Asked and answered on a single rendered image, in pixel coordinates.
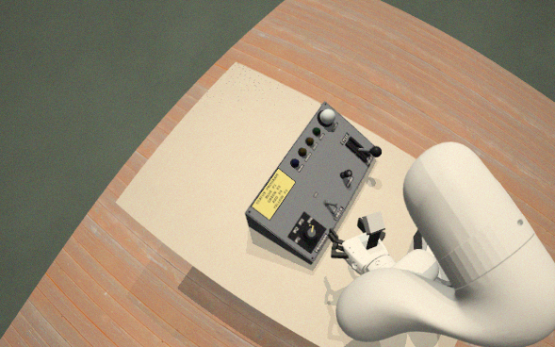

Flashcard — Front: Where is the grey control console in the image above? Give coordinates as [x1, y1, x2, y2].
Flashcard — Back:
[245, 101, 382, 265]

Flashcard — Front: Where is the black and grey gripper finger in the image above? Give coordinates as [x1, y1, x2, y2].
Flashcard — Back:
[328, 228, 349, 259]
[357, 218, 385, 241]

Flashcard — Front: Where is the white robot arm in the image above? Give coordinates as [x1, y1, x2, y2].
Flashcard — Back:
[335, 142, 555, 347]

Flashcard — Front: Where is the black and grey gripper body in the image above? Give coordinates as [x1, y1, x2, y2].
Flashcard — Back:
[342, 233, 389, 275]

